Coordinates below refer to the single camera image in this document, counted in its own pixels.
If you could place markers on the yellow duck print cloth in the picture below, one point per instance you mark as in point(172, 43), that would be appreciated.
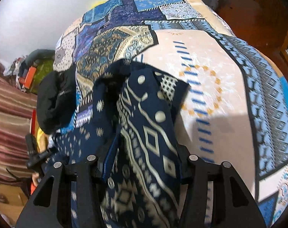
point(42, 140)

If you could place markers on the navy patterned large garment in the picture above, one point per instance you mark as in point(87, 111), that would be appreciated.
point(133, 111)

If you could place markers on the green patterned bag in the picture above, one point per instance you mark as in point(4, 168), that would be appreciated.
point(42, 69)

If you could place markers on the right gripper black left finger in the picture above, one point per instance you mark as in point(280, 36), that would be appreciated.
point(50, 204)

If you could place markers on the grey stuffed cloth bundle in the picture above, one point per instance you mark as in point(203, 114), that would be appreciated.
point(39, 54)

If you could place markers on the black garment pile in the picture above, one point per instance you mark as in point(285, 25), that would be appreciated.
point(56, 100)

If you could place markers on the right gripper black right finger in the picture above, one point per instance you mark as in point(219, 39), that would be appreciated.
point(216, 195)

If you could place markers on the blue patchwork bed blanket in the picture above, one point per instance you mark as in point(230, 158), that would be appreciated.
point(236, 108)

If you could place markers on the striped maroon curtain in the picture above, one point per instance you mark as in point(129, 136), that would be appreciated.
point(16, 109)

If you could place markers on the orange box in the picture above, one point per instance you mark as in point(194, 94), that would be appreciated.
point(29, 77)

